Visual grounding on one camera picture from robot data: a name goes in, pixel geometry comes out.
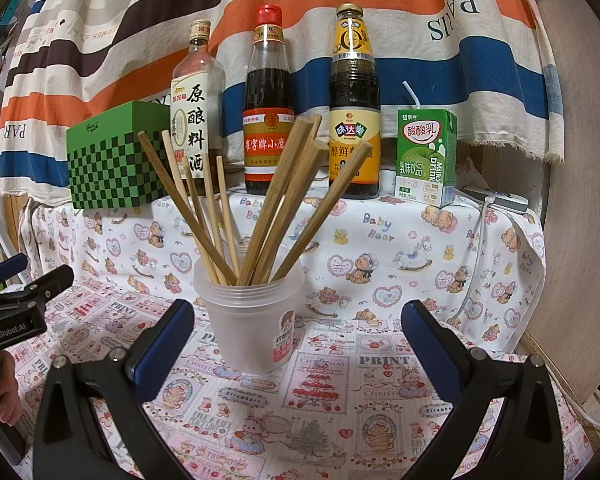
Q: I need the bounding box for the white drinking straw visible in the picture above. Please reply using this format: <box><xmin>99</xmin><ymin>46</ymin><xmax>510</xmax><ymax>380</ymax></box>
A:
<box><xmin>401</xmin><ymin>80</ymin><xmax>422</xmax><ymax>111</ymax></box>

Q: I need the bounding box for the grey power bank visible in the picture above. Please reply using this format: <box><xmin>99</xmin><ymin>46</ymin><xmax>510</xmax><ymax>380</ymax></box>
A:
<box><xmin>462</xmin><ymin>186</ymin><xmax>529</xmax><ymax>213</ymax></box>

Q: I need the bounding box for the bunch of wooden chopsticks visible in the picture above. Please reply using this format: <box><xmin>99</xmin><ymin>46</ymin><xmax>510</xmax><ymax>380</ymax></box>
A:
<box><xmin>137</xmin><ymin>112</ymin><xmax>374</xmax><ymax>286</ymax></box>

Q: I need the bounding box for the white charging cable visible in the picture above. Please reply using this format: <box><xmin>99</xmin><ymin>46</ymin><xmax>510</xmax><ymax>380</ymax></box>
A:
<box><xmin>445</xmin><ymin>195</ymin><xmax>496</xmax><ymax>326</ymax></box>

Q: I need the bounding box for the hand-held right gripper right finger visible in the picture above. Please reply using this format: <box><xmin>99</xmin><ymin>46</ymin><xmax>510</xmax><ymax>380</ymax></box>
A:
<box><xmin>401</xmin><ymin>301</ymin><xmax>566</xmax><ymax>480</ymax></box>

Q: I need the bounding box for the clear cooking wine bottle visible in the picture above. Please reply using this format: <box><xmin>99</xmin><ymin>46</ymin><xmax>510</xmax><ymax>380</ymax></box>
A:
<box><xmin>170</xmin><ymin>20</ymin><xmax>228</xmax><ymax>196</ymax></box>

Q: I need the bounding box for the green checkered box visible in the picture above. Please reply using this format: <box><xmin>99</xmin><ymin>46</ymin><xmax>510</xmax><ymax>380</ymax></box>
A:
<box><xmin>66</xmin><ymin>100</ymin><xmax>181</xmax><ymax>211</ymax></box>

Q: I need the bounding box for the person's left hand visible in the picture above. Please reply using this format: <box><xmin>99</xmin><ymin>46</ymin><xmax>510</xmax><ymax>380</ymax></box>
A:
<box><xmin>0</xmin><ymin>352</ymin><xmax>20</xmax><ymax>422</ymax></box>

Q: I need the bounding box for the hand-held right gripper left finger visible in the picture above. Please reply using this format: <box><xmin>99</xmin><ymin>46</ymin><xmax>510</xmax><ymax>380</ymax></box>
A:
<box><xmin>32</xmin><ymin>300</ymin><xmax>196</xmax><ymax>480</ymax></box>

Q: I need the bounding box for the yellow label oyster sauce bottle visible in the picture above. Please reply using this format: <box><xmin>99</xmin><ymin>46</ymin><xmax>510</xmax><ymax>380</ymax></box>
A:
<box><xmin>327</xmin><ymin>2</ymin><xmax>383</xmax><ymax>198</ymax></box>

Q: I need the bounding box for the striped backdrop cloth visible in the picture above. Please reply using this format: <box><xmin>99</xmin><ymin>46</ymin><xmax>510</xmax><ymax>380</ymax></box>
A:
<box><xmin>0</xmin><ymin>0</ymin><xmax>566</xmax><ymax>201</ymax></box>

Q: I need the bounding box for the white bear print cloth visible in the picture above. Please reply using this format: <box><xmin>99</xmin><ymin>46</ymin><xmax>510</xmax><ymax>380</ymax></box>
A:
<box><xmin>22</xmin><ymin>187</ymin><xmax>546</xmax><ymax>356</ymax></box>

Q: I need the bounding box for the round wooden board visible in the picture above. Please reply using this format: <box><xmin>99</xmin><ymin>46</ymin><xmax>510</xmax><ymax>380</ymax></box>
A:
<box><xmin>510</xmin><ymin>0</ymin><xmax>600</xmax><ymax>406</ymax></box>

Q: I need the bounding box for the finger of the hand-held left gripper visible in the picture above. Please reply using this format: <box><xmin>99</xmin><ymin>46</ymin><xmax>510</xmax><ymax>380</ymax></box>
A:
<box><xmin>0</xmin><ymin>254</ymin><xmax>29</xmax><ymax>295</ymax></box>
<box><xmin>0</xmin><ymin>265</ymin><xmax>76</xmax><ymax>307</ymax></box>

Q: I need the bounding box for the pink strawberry print cloth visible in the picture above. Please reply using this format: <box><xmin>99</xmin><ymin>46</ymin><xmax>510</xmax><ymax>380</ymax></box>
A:
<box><xmin>10</xmin><ymin>280</ymin><xmax>596</xmax><ymax>480</ymax></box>

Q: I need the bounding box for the translucent plastic cup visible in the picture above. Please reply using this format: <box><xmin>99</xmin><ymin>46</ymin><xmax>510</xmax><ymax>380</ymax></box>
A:
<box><xmin>194</xmin><ymin>255</ymin><xmax>307</xmax><ymax>375</ymax></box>

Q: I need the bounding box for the red cap sesame oil bottle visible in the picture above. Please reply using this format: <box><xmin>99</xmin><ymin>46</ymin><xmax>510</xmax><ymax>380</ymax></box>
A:
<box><xmin>242</xmin><ymin>4</ymin><xmax>297</xmax><ymax>196</ymax></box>

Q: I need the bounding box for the green milk drink carton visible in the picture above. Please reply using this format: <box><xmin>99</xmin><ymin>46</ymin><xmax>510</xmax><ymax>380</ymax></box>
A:
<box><xmin>395</xmin><ymin>109</ymin><xmax>458</xmax><ymax>208</ymax></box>

